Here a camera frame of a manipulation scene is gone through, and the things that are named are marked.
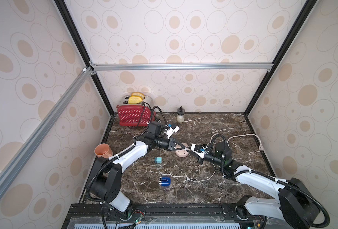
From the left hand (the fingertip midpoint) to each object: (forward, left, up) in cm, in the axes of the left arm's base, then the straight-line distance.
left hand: (186, 148), depth 74 cm
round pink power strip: (+8, +1, -19) cm, 21 cm away
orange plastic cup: (+10, +54, -21) cm, 58 cm away
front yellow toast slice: (+41, +34, -2) cm, 54 cm away
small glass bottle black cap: (+38, +1, -14) cm, 41 cm away
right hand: (+1, -1, -3) cm, 3 cm away
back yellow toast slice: (+48, +33, -3) cm, 58 cm away
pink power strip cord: (+14, -55, -21) cm, 60 cm away
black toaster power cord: (+37, +20, -19) cm, 46 cm away
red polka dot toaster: (+34, +34, -10) cm, 49 cm away
